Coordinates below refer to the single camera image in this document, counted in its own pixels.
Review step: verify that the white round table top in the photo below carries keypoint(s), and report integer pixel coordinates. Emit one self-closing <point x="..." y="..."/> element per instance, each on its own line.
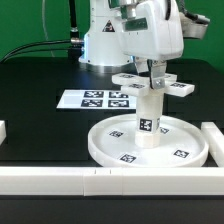
<point x="112" y="143"/>

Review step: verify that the white cross-shaped table base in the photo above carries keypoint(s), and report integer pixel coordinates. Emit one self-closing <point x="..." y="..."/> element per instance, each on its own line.
<point x="138" y="86"/>

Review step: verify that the white left fence rail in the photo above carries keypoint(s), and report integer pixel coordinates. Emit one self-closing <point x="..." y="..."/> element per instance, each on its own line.
<point x="2" y="131"/>

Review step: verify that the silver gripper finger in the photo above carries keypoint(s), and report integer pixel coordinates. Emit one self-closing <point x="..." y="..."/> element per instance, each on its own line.
<point x="157" y="74"/>
<point x="141" y="64"/>

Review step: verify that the white fence rail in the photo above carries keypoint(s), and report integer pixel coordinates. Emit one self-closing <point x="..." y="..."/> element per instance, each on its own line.
<point x="215" y="140"/>
<point x="110" y="181"/>
<point x="2" y="131"/>

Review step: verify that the white right fence rail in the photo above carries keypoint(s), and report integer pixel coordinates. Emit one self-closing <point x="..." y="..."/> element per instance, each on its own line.
<point x="215" y="140"/>

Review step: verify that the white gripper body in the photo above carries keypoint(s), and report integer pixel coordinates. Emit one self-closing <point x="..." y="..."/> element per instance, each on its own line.
<point x="154" y="33"/>

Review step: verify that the white front fence rail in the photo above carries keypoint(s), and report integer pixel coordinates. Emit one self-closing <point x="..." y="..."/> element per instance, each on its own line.
<point x="110" y="181"/>

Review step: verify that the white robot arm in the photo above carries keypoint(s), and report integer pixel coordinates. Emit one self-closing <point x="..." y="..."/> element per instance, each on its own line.
<point x="102" y="51"/>

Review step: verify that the white marker sheet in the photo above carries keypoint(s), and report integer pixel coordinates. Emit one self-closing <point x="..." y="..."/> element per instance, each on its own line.
<point x="96" y="99"/>

